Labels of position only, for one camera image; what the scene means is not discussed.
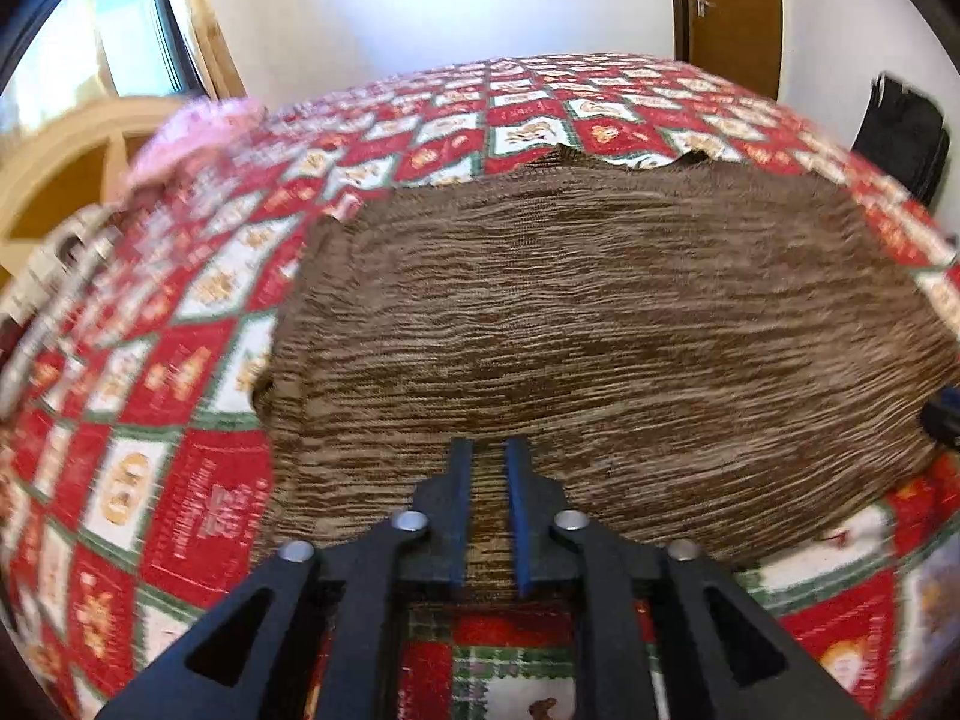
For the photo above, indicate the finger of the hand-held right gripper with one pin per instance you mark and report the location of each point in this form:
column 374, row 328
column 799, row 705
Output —
column 946, row 420

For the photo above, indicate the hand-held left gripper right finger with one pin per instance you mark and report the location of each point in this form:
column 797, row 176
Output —
column 519, row 517

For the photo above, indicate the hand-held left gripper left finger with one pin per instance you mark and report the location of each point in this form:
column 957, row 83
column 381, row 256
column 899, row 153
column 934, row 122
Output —
column 461, row 510

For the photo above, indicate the brown knitted sun-pattern sweater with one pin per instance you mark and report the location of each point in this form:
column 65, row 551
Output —
column 600, row 315

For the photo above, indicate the black bag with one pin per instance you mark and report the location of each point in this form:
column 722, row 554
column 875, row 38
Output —
column 900, row 135

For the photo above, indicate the red checked printed bedspread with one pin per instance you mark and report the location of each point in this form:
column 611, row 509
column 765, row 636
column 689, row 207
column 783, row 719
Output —
column 187, row 375

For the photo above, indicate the brown wooden door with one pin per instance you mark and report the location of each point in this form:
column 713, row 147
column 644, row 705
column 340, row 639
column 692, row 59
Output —
column 735, row 15

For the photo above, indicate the pink pillow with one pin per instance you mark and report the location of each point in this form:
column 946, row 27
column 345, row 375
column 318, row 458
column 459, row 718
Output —
column 187, row 139

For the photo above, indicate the white grey patterned pillow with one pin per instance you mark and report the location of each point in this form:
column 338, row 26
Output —
column 67, row 247

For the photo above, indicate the beige window curtain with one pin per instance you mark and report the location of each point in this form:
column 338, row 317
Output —
column 210, row 30

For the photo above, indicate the cream wooden headboard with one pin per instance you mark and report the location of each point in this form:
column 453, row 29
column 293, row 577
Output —
column 60, row 142

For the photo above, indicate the window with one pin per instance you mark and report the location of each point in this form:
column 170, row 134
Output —
column 135, row 22

